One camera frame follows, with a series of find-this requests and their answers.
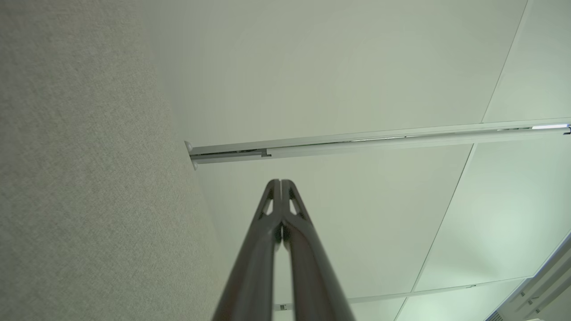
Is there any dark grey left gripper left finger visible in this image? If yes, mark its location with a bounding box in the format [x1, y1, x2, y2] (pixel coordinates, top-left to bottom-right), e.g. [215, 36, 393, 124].
[212, 179, 282, 321]

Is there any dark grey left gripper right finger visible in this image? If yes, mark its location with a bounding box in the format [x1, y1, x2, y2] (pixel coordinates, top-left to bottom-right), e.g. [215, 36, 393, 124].
[281, 179, 356, 321]

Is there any thin grey partition post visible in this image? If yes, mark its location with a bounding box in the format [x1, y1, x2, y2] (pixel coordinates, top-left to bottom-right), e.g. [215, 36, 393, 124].
[274, 276, 531, 311]

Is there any grey partition post with feet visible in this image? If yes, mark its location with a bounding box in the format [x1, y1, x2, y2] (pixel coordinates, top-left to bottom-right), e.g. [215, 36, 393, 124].
[184, 117, 571, 171]

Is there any grey metal frame beam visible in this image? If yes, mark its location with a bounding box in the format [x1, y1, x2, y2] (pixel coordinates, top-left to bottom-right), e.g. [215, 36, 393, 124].
[484, 232, 571, 321]

